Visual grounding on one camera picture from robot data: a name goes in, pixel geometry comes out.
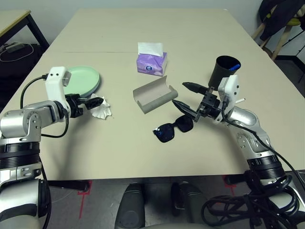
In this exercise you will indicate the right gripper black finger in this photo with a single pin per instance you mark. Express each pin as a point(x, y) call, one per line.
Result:
point(195, 88)
point(186, 111)

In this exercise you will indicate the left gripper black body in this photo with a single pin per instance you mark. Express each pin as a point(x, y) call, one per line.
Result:
point(74, 106)

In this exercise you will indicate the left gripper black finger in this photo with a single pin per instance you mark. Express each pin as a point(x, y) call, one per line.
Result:
point(93, 106)
point(93, 100)

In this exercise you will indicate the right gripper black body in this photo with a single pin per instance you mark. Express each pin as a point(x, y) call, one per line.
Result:
point(209, 106)

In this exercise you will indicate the white tissue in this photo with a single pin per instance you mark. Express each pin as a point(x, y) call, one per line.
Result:
point(102, 112)

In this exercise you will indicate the green plate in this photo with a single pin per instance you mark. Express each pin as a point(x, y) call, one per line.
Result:
point(83, 78)

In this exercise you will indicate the black sunglasses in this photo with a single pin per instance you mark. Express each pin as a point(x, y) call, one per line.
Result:
point(166, 133)

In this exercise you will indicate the white marker with black cap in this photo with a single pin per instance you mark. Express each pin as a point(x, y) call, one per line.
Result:
point(241, 100)

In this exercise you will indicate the grey glasses case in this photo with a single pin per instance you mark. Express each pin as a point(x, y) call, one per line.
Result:
point(150, 93)

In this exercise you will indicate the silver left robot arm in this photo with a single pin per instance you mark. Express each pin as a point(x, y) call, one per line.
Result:
point(21, 121)

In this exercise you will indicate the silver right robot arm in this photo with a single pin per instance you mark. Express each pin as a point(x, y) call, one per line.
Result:
point(245, 119)

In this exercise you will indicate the black plastic cup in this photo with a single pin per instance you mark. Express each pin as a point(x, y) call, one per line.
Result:
point(219, 71)

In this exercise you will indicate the blue marker pen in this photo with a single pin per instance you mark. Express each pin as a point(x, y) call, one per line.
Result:
point(234, 66)

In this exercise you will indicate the purple tissue pack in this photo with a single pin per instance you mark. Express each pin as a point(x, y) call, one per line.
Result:
point(150, 64)

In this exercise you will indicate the black table foot bar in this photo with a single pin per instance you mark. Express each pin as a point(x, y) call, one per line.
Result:
point(236, 180)
point(66, 184)

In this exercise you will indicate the grey power adapter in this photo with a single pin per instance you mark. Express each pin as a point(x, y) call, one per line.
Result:
point(14, 46)

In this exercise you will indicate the grey robot right leg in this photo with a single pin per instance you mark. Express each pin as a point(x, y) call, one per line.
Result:
point(190, 202)

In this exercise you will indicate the grey robot leg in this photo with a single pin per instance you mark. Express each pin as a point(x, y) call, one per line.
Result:
point(190, 202)
point(131, 207)

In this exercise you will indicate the wooden stool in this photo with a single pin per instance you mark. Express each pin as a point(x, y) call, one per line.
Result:
point(280, 45)

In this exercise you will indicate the black jacket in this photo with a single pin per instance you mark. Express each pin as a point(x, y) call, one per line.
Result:
point(274, 21)

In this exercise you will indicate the grey robot left leg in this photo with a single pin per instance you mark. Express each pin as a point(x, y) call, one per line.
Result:
point(131, 207)

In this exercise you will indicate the black tripod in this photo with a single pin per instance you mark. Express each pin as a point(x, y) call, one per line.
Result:
point(293, 38)

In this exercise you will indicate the beige robot torso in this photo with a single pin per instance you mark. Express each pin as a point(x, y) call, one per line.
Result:
point(176, 226)

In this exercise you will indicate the yellow-green stool cushion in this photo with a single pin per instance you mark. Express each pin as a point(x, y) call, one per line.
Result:
point(294, 22)

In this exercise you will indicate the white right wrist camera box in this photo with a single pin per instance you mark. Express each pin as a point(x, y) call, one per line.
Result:
point(232, 90)

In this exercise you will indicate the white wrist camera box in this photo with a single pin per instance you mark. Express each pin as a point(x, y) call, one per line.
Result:
point(232, 90)
point(56, 83)

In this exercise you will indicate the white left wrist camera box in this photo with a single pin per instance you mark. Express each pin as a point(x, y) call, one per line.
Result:
point(56, 83)

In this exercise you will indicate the beige side table black frame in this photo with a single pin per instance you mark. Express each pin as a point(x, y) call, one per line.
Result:
point(12, 20)

